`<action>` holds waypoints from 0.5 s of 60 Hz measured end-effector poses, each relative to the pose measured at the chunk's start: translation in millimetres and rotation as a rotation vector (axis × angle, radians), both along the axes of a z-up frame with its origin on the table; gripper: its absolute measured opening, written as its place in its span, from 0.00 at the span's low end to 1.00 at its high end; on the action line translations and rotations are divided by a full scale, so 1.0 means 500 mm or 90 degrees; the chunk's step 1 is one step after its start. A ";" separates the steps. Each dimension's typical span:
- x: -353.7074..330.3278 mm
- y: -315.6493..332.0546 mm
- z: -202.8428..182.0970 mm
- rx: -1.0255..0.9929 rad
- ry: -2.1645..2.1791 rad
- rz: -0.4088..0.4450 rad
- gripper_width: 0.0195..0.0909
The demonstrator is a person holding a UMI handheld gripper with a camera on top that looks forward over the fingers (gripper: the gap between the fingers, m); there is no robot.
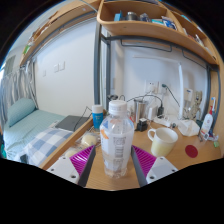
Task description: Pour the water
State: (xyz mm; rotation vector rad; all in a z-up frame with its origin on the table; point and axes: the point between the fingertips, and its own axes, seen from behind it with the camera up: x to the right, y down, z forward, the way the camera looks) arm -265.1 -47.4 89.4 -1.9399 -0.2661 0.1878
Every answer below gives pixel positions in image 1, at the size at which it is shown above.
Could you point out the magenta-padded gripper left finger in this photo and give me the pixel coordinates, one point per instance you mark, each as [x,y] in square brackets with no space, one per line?
[68,168]

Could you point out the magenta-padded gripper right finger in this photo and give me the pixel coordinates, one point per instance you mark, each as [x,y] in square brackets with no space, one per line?
[158,168]

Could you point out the clear plastic water bottle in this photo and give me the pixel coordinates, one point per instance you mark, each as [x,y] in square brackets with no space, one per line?
[116,140]

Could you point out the wrapped pale bun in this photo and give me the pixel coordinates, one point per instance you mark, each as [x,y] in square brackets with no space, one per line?
[71,153]
[89,140]

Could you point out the cream ceramic mug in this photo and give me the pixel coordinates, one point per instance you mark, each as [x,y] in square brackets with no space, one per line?
[163,143]

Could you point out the blue white plaid blanket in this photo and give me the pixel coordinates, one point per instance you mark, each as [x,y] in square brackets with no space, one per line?
[45,145]

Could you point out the flat round red coaster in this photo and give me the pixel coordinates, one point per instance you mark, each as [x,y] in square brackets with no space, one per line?
[191,151]

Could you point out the dark grey laptop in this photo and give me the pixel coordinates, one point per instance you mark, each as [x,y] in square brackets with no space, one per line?
[70,122]

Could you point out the black cube charger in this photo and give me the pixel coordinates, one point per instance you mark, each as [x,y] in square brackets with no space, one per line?
[142,124]

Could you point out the white crumpled bag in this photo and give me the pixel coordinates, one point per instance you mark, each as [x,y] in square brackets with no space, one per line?
[188,128]

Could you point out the white charger block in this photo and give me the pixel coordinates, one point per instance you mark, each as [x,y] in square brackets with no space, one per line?
[151,113]

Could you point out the black plug adapter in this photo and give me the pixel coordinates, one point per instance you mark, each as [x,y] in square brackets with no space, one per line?
[160,111]

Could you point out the teal-sheeted bed mattress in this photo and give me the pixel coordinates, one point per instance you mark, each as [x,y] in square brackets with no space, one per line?
[26,128]

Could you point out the blue white-capped canister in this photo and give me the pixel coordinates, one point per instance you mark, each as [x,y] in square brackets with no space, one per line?
[97,118]

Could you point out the steel tumbler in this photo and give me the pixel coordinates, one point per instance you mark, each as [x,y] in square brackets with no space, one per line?
[140,110]

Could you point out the dark green jar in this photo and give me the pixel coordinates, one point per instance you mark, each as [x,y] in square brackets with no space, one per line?
[200,123]

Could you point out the small green packet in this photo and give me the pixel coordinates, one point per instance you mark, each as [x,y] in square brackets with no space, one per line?
[216,144]

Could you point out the white red-pump lotion bottle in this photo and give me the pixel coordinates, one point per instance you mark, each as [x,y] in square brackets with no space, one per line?
[206,121]

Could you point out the brown tree-like figurine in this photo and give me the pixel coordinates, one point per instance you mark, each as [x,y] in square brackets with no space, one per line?
[194,105]

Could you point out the teal pillow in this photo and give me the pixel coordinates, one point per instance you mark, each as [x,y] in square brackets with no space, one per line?
[20,111]

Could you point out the white blue-labelled box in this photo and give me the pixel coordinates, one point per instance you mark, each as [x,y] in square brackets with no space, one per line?
[187,94]

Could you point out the white desk lamp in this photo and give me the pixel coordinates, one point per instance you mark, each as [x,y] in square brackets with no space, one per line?
[181,90]

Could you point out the wooden side panel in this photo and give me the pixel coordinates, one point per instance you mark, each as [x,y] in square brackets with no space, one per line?
[218,110]

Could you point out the clear spray bottle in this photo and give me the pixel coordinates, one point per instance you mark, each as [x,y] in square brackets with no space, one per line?
[213,105]

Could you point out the black electric shaver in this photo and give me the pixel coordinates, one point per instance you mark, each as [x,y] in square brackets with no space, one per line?
[113,97]

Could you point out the grey striped curtain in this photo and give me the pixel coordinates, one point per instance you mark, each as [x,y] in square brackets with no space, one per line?
[15,90]

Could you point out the wooden shelf unit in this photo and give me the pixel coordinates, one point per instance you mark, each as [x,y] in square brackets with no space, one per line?
[146,30]

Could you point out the wooden bunk side board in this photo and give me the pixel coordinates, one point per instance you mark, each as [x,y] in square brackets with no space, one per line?
[60,23]

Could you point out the white wall outlet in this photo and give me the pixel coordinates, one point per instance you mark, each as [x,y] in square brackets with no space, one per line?
[152,87]
[161,90]

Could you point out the white wall switch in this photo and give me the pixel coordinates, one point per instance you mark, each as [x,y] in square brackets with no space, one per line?
[62,65]
[56,68]

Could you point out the grey metal bed frame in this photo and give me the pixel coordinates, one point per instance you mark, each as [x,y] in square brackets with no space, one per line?
[97,66]

